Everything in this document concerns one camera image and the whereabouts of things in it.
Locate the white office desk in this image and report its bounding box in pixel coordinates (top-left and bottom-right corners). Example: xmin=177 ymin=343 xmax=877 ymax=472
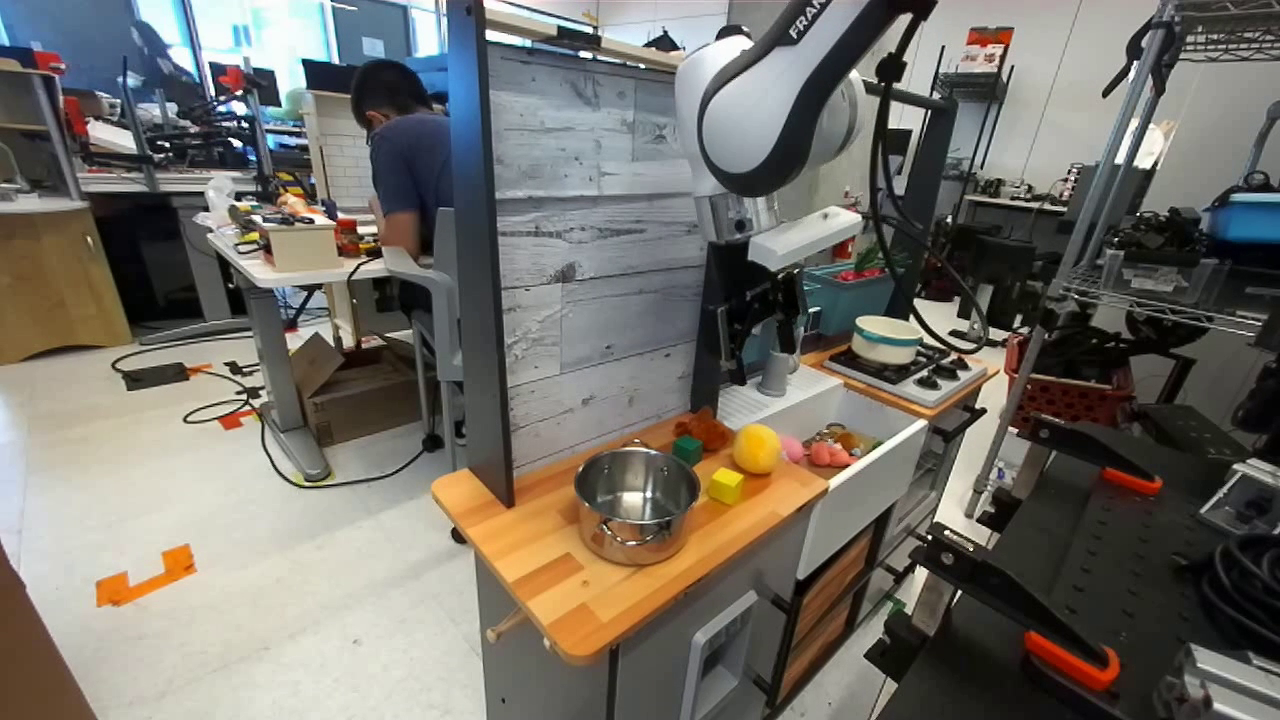
xmin=177 ymin=205 xmax=439 ymax=488

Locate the silver metal pot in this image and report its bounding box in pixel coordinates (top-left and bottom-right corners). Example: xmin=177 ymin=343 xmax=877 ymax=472
xmin=574 ymin=442 xmax=699 ymax=568

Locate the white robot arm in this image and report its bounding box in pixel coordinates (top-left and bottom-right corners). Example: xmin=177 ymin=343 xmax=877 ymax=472
xmin=675 ymin=0 xmax=936 ymax=407

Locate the yellow round plushie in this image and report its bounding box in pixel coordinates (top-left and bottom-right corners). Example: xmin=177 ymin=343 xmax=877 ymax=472
xmin=734 ymin=422 xmax=786 ymax=476

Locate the grey toy faucet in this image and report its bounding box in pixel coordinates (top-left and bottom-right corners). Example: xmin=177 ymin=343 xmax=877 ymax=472
xmin=755 ymin=350 xmax=792 ymax=395

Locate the pink plush toy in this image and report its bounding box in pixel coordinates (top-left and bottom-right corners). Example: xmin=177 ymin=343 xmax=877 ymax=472
xmin=806 ymin=437 xmax=851 ymax=466

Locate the toy stove top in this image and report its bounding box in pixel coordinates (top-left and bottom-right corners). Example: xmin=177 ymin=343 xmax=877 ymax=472
xmin=825 ymin=343 xmax=981 ymax=407

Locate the teal plastic bin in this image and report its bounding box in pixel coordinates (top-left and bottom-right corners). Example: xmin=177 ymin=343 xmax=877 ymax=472
xmin=806 ymin=265 xmax=898 ymax=340

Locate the yellow foam block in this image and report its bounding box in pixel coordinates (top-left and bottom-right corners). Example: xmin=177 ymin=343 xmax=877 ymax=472
xmin=708 ymin=466 xmax=746 ymax=503

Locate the grey wood-pattern back panel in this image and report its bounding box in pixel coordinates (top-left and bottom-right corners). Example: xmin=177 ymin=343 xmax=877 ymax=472
xmin=490 ymin=47 xmax=706 ymax=466

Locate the toy kitchen cabinet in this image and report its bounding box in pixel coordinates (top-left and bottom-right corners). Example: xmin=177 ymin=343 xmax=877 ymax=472
xmin=429 ymin=337 xmax=1001 ymax=720

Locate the orange foam block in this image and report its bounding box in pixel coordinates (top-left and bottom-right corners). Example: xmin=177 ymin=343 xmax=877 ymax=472
xmin=675 ymin=407 xmax=734 ymax=451

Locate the person in blue shirt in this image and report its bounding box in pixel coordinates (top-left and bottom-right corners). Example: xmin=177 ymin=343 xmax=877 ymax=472
xmin=354 ymin=59 xmax=454 ymax=255

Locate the cardboard box on floor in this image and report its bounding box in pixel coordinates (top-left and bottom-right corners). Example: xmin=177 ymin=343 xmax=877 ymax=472
xmin=290 ymin=337 xmax=422 ymax=442

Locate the orange tape floor marker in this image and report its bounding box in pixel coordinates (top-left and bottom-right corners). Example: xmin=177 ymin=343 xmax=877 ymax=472
xmin=96 ymin=543 xmax=196 ymax=607

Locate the black clamp with orange handle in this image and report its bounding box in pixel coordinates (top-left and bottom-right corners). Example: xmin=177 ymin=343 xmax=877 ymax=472
xmin=913 ymin=523 xmax=1125 ymax=701

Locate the wooden cabinet at left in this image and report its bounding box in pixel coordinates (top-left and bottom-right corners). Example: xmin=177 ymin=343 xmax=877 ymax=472
xmin=0 ymin=66 xmax=133 ymax=362

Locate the green foam block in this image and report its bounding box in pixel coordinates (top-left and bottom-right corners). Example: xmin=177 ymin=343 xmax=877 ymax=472
xmin=672 ymin=437 xmax=706 ymax=466

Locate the white toy sink basin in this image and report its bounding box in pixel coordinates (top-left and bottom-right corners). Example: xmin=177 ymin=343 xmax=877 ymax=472
xmin=755 ymin=386 xmax=928 ymax=577

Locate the white and teal bowl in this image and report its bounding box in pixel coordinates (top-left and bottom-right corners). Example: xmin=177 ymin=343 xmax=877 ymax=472
xmin=851 ymin=315 xmax=920 ymax=367

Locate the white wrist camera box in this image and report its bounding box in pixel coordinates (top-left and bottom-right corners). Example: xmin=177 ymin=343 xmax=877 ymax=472
xmin=748 ymin=205 xmax=866 ymax=271

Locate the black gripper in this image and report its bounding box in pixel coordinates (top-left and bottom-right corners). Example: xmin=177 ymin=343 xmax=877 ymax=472
xmin=692 ymin=193 xmax=806 ymax=407

